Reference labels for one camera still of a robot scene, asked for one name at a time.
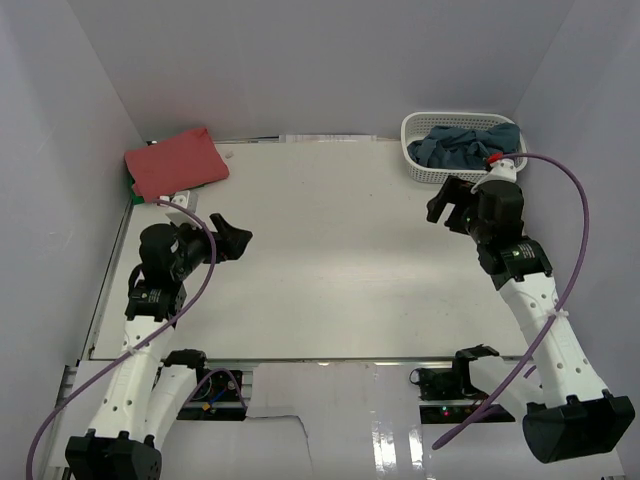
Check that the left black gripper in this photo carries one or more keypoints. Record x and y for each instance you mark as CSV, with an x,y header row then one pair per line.
x,y
232,242

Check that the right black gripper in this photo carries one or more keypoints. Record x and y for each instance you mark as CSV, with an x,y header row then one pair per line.
x,y
456,192

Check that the blue t shirt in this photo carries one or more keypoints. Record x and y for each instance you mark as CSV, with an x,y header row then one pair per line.
x,y
455,148

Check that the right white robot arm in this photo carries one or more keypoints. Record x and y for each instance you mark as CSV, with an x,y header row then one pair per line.
x,y
570,412

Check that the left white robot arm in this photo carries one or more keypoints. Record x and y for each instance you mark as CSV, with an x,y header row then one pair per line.
x,y
150,385

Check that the white plastic laundry basket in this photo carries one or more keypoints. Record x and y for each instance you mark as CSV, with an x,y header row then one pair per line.
x,y
416,126

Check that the folded red t shirt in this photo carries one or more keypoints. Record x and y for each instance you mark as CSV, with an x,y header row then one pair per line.
x,y
190,151

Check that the folded green t shirt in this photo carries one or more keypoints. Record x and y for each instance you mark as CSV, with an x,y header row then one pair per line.
x,y
148,187

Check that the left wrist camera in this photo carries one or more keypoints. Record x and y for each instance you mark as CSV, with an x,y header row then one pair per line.
x,y
187,200

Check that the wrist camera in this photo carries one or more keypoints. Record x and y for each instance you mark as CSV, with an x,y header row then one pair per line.
x,y
187,200
499,169

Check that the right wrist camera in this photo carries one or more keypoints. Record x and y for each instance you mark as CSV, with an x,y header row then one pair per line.
x,y
499,169

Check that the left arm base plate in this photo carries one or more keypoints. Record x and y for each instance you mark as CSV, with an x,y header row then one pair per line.
x,y
217,400

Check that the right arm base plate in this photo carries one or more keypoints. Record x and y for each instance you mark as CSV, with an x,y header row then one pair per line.
x,y
446,393

